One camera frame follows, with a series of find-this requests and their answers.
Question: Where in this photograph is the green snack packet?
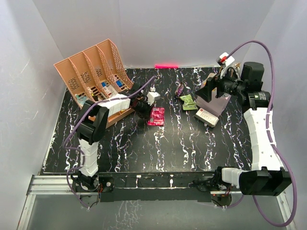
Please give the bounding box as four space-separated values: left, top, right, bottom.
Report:
179 94 198 111

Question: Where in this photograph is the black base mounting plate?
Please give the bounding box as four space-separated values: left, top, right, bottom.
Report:
71 171 243 203

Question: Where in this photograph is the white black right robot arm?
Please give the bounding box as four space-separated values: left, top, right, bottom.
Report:
196 62 291 196

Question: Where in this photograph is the peach plastic desk organizer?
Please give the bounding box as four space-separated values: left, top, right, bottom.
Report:
53 38 136 129

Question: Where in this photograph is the aluminium frame rail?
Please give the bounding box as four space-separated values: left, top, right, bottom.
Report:
17 175 296 230

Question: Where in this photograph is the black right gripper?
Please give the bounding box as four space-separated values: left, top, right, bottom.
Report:
195 66 245 103

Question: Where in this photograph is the blue eraser block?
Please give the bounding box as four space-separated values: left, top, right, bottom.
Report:
116 80 123 88

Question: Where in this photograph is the white printed paper packet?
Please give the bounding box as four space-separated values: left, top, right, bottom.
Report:
101 81 118 97

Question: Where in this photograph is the pink red marker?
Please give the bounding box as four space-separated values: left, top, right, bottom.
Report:
154 64 178 69

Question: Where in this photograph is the purple M&M's packet far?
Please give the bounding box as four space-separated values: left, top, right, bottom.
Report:
175 82 184 98

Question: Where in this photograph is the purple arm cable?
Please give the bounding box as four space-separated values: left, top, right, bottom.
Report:
62 76 156 210
225 40 298 228

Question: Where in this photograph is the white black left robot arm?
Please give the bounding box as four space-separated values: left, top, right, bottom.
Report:
76 85 160 191

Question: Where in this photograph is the blue correction tape blister pack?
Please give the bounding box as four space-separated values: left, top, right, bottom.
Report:
75 93 89 108

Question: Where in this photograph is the red snack packet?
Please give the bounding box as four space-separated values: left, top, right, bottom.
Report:
147 107 165 126

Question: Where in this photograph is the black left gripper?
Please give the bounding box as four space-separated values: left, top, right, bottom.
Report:
132 99 154 121

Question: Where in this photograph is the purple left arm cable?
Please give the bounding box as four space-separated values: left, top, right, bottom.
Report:
62 76 156 210

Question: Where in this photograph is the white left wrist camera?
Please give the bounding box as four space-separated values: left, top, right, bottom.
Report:
146 87 161 106

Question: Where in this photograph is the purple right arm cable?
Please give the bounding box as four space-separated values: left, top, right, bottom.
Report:
225 40 298 228

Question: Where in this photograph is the white red cardboard box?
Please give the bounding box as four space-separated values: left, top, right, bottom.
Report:
195 108 219 127

